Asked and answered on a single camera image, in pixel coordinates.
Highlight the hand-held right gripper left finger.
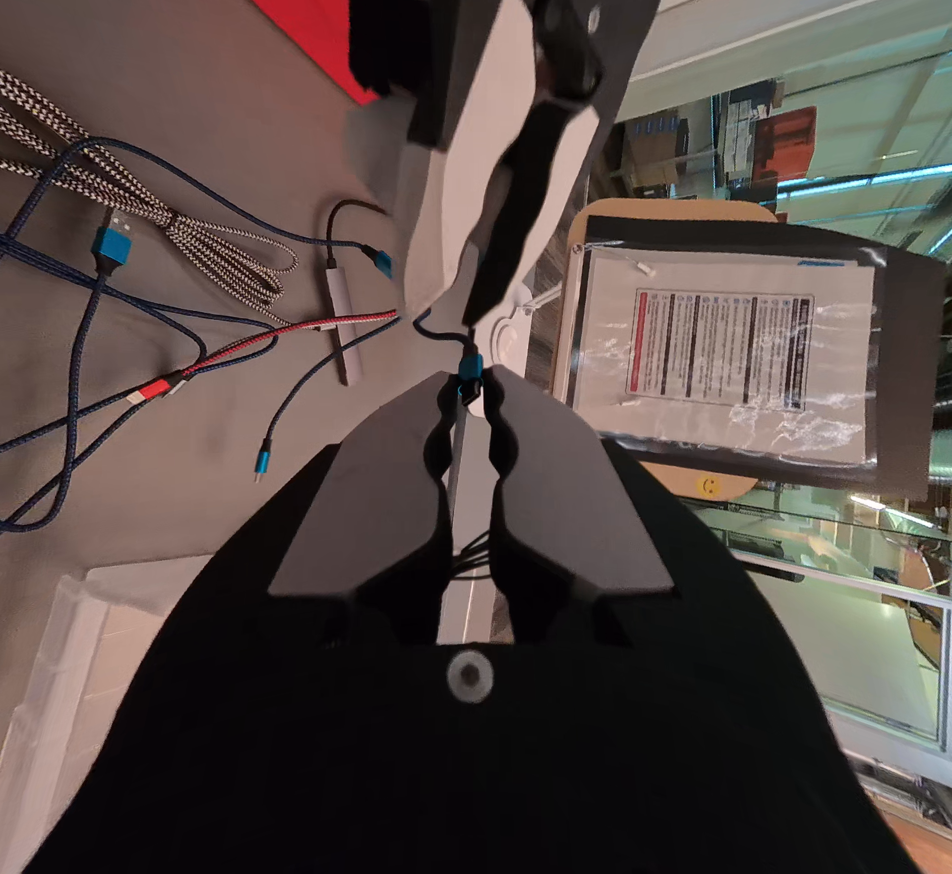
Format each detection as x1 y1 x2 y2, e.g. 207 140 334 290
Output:
268 370 456 601

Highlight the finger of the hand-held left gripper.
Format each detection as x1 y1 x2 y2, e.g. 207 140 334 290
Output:
461 104 602 326
402 0 538 311

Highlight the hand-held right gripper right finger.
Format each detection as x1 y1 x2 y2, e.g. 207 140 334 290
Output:
483 367 679 601

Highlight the blue braided cable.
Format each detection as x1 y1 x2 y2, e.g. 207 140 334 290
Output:
253 309 488 486
0 136 395 534

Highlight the grey usb-c hub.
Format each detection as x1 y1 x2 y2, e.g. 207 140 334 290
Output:
323 257 365 386

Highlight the black-white braided usb-c cable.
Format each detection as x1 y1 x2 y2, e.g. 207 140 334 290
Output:
0 69 300 310

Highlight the clear plastic bin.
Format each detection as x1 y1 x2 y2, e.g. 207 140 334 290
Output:
0 554 218 874

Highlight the blue usb plug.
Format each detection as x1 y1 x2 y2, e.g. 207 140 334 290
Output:
89 208 136 282

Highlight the wooden sign board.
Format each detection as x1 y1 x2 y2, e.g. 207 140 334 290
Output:
550 199 778 501

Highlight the instruction sheet in sleeve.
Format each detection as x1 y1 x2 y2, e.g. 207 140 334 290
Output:
571 245 880 467

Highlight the white stand base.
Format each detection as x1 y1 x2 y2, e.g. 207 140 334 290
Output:
476 279 560 399

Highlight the red crate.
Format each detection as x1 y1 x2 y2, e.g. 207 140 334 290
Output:
751 107 818 183

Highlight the dark sign panel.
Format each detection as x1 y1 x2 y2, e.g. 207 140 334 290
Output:
586 216 947 501

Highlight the red braided cable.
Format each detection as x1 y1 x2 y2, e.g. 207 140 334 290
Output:
126 309 399 407

